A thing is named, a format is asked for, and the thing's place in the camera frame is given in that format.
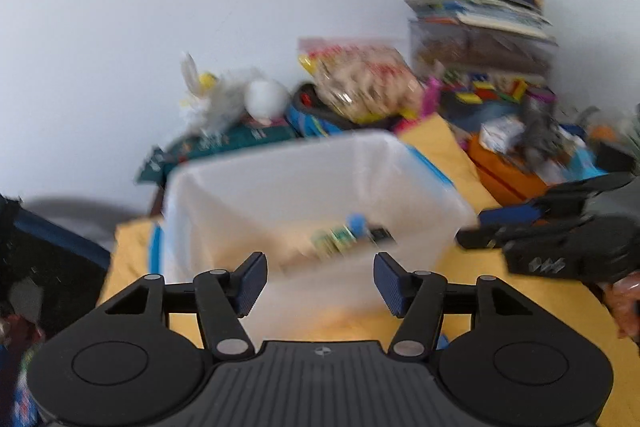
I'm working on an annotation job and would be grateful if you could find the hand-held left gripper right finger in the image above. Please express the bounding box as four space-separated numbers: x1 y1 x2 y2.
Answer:
372 252 551 362

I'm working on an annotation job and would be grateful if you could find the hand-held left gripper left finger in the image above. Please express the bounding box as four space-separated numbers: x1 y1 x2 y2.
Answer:
92 252 270 362

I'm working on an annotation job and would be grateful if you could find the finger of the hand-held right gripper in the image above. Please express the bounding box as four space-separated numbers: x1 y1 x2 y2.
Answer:
477 172 634 226
455 213 594 251

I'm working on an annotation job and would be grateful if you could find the green toy wagon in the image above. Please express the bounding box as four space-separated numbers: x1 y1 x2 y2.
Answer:
311 227 357 254

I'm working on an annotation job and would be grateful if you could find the white plastic bin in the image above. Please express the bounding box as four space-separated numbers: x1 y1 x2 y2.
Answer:
161 130 477 333

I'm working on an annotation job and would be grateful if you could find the person's right hand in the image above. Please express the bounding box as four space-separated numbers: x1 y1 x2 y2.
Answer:
602 271 640 341

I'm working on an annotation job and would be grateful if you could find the orange cardboard box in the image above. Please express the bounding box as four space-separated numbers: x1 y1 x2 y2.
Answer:
469 136 551 208

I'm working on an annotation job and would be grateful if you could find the yellow blanket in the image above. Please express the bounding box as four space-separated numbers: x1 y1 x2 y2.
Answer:
100 114 640 427

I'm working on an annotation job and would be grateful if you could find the dark teal book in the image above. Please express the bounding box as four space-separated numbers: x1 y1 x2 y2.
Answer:
136 122 302 184

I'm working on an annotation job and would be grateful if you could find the pink toy piece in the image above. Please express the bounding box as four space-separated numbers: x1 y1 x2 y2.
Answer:
422 77 444 118

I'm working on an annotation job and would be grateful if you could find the clear plastic toy box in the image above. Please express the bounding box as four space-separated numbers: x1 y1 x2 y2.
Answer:
409 19 557 108

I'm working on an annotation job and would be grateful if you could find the white ball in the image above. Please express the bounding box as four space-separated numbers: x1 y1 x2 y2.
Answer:
244 79 291 118

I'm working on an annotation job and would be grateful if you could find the white plush toy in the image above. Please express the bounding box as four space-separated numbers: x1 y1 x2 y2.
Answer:
179 52 261 135

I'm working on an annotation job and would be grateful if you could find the black bag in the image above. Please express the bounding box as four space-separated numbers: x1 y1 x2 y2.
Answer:
0 194 114 360

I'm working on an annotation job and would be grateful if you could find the clear snack bag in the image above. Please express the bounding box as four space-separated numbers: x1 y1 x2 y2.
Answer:
298 38 426 124

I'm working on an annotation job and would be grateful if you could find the grey cable bundle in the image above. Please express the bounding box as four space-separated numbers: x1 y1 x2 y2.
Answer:
519 99 577 158

